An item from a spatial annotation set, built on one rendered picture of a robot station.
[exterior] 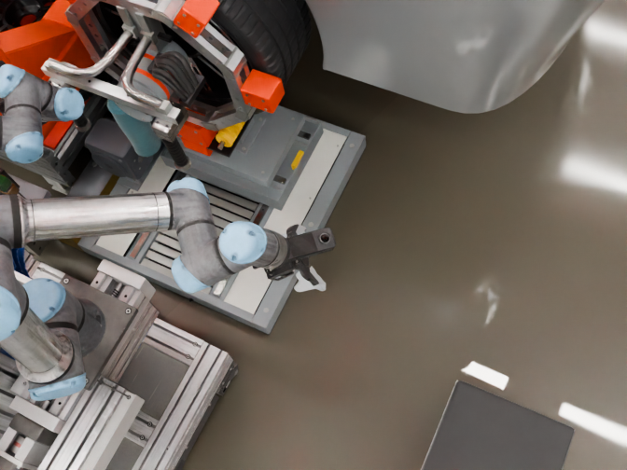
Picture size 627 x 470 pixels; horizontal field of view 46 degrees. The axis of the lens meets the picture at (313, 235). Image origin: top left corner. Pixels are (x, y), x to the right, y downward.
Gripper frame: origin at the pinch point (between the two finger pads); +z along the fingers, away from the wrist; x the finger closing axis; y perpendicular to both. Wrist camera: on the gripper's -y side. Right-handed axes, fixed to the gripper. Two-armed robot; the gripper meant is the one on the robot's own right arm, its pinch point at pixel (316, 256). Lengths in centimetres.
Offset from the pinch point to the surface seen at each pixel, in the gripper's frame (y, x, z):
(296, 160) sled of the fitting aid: 23, -58, 89
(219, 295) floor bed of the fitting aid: 63, -21, 80
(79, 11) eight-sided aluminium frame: 40, -89, 1
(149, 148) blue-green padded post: 54, -65, 43
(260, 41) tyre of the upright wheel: -2, -61, 12
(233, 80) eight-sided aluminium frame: 9, -56, 14
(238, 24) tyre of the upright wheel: 0, -65, 5
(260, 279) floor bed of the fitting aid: 48, -22, 85
